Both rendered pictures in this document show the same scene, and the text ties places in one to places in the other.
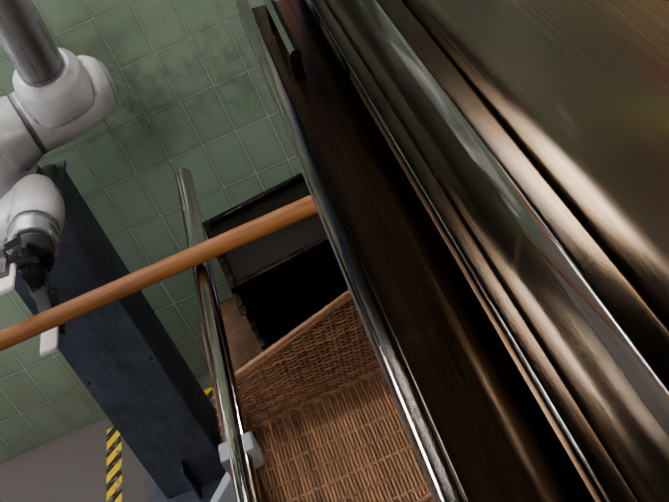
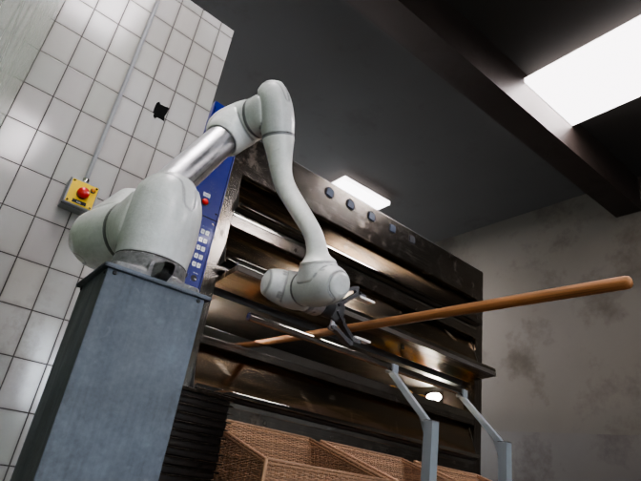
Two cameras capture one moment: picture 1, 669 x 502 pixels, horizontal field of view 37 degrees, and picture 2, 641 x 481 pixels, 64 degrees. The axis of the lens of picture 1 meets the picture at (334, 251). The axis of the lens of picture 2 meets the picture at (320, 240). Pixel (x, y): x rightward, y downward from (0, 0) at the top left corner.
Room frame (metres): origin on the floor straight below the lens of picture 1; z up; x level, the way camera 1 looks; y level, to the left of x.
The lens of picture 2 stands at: (2.51, 1.66, 0.70)
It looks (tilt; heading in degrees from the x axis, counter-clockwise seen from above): 25 degrees up; 232
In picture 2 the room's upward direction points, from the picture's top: 9 degrees clockwise
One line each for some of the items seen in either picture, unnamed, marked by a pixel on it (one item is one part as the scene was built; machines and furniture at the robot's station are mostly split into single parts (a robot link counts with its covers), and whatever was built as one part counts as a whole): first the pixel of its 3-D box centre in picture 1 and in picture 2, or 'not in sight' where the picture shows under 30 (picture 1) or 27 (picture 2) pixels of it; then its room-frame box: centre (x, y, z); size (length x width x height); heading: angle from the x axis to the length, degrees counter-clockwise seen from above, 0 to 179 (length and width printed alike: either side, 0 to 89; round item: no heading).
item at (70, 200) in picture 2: not in sight; (79, 197); (2.20, -0.14, 1.46); 0.10 x 0.07 x 0.10; 179
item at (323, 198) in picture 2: not in sight; (377, 231); (0.70, -0.18, 2.00); 1.80 x 0.08 x 0.21; 179
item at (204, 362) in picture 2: not in sight; (361, 411); (0.70, -0.15, 1.02); 1.79 x 0.11 x 0.19; 179
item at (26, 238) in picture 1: (31, 263); (332, 307); (1.51, 0.48, 1.19); 0.09 x 0.07 x 0.08; 178
